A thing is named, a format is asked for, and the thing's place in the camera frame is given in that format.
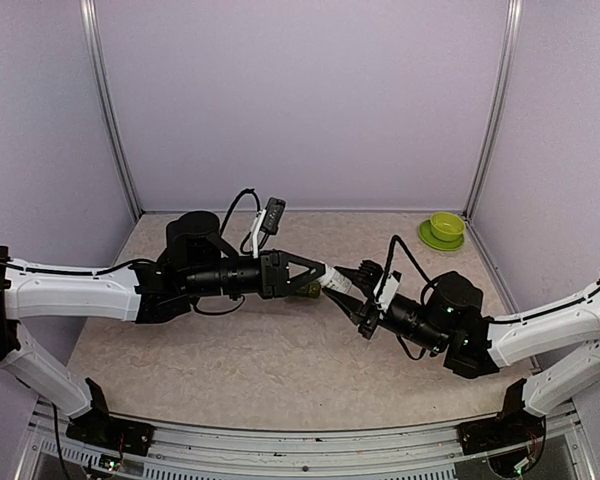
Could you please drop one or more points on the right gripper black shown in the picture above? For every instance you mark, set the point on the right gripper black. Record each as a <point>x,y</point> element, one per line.
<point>370,312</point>

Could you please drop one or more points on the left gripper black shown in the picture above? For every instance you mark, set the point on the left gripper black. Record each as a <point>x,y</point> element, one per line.
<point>275,274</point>

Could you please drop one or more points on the green weekly pill organizer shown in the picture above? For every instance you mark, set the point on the green weekly pill organizer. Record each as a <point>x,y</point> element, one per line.
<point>311,290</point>

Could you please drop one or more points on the white pill bottle front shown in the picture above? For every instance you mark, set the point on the white pill bottle front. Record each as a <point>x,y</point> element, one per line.
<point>334,280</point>

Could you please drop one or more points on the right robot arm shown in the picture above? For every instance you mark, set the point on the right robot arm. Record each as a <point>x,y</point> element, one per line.
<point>449,322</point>

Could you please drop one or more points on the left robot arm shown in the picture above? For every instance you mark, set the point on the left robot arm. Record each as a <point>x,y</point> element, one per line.
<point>197,262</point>

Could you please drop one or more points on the green saucer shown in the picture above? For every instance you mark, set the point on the green saucer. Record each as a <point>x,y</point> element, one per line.
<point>425,234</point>

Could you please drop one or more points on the green bowl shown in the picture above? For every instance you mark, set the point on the green bowl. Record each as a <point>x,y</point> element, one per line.
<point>446,226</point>

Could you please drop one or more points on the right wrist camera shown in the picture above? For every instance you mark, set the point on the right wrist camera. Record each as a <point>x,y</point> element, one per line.
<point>378,286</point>

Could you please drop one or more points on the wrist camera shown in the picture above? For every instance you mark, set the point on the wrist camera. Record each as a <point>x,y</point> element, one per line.
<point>378,286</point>
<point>266,224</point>

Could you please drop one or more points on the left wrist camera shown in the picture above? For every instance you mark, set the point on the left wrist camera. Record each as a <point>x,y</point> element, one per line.
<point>266,224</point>

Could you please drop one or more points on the front aluminium rail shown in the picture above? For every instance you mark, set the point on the front aluminium rail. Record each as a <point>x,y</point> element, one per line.
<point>181,451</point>

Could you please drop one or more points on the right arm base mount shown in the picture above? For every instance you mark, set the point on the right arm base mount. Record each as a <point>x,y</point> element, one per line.
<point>491,433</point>

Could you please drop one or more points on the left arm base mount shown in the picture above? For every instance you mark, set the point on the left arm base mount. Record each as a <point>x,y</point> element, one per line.
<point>117,434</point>

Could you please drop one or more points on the right aluminium frame post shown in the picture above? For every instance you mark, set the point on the right aluminium frame post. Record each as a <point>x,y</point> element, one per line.
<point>496,111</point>

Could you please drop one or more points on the aluminium frame post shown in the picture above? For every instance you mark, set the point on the aluminium frame post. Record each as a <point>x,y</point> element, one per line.
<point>496,111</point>
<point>94,43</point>

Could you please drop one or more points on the left aluminium frame post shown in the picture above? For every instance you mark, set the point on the left aluminium frame post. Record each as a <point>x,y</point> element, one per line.
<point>94,43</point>

